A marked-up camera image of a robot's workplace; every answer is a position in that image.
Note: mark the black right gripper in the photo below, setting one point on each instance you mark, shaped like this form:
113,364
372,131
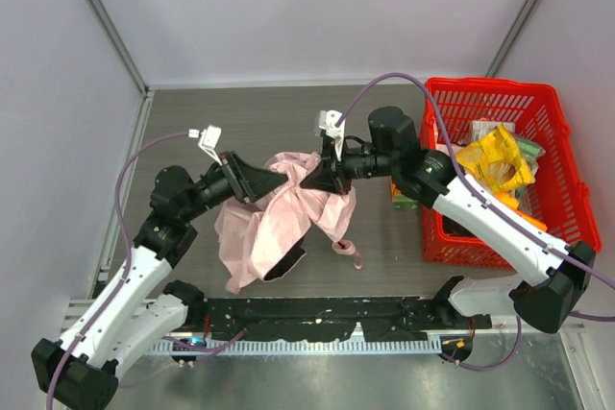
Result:
336,169

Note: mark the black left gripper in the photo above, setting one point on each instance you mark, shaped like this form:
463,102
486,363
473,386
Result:
235,176

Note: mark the pink folding umbrella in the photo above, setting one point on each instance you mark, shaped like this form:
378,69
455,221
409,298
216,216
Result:
263,240

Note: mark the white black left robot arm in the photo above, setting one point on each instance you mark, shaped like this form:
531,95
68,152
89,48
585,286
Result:
84,367

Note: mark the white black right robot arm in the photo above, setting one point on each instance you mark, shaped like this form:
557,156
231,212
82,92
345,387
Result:
551,275

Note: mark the orange green carton box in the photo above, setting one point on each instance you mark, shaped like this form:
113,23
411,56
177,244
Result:
399,200

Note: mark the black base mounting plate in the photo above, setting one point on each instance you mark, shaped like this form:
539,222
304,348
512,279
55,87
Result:
381,319

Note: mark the white wrapped packet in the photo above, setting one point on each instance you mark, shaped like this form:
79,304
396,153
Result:
481,128

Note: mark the yellow chips bag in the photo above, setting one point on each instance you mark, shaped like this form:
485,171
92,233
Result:
496,162

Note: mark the orange snack bag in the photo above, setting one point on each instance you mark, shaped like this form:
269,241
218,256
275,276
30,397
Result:
512,203

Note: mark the green snack packet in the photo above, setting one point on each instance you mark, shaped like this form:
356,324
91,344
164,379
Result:
530,150

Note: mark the red plastic basket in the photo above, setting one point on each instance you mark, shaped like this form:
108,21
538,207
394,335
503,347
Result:
559,198

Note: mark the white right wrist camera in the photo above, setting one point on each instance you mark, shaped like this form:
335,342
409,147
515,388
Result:
330,124

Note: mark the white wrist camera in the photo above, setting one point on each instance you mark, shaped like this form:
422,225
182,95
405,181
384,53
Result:
207,140
330,124

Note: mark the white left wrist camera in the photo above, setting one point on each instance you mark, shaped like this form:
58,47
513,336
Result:
207,140

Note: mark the white slotted cable duct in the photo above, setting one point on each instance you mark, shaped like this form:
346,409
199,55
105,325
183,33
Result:
354,346

